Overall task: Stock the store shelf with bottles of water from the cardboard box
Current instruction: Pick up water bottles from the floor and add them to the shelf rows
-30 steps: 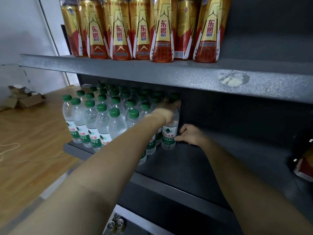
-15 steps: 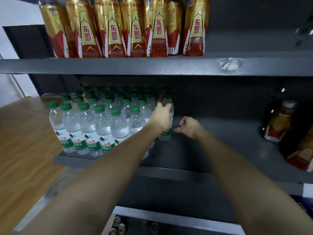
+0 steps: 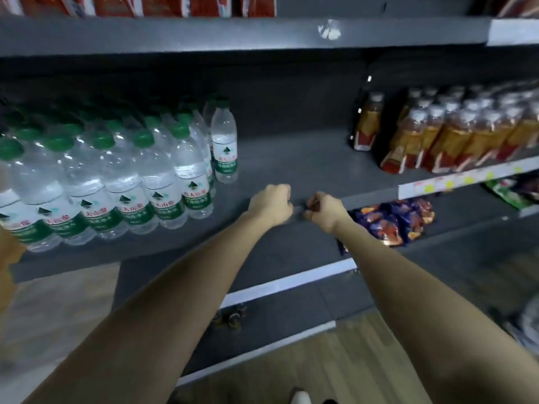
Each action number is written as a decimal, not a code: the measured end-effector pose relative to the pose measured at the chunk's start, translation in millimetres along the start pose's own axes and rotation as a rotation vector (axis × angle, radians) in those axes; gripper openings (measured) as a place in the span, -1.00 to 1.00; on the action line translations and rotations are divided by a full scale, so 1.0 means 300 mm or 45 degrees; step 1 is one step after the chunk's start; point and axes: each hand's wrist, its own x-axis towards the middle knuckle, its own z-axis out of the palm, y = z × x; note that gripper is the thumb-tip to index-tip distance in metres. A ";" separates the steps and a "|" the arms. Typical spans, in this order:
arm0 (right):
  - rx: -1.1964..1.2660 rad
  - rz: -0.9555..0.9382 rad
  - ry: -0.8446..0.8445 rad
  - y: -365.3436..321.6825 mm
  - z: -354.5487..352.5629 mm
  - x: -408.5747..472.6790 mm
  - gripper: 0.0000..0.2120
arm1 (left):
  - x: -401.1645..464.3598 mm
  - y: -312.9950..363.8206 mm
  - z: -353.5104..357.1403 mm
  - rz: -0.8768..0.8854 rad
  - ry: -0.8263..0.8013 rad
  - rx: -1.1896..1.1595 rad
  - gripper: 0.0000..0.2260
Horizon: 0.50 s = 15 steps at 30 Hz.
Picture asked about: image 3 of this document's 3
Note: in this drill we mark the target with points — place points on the row of gold red drink bottles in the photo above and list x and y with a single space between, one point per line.
126 6

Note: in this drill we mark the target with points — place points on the dark grey metal shelf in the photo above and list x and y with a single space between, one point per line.
294 164

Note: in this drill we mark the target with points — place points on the pile of dark snack packets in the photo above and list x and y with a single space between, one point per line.
505 193

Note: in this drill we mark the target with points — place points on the person's left hand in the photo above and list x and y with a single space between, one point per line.
271 206

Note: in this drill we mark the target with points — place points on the pile of blue orange snack packets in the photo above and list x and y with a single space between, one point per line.
391 225

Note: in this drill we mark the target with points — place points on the person's right hand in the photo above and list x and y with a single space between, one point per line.
330 214

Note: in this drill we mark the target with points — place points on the group of red gold bottles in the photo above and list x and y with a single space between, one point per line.
442 143

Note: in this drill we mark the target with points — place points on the person's right forearm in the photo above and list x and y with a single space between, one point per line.
442 323

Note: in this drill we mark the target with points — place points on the group of small gold cans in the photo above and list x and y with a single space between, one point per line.
233 319

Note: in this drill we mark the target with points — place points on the person's white right shoe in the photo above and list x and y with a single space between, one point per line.
300 396

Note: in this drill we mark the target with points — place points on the row of shelved water bottles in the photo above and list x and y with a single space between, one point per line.
105 185

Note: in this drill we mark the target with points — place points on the person's left forearm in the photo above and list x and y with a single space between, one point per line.
147 332

